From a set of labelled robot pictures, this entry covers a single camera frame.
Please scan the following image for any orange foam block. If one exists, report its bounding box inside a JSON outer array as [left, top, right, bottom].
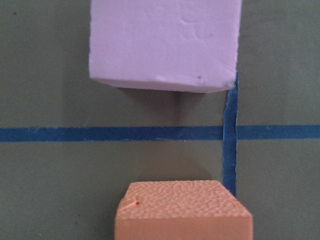
[[114, 180, 253, 240]]

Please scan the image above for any pink foam block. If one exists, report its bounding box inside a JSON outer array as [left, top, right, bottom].
[[88, 0, 242, 94]]

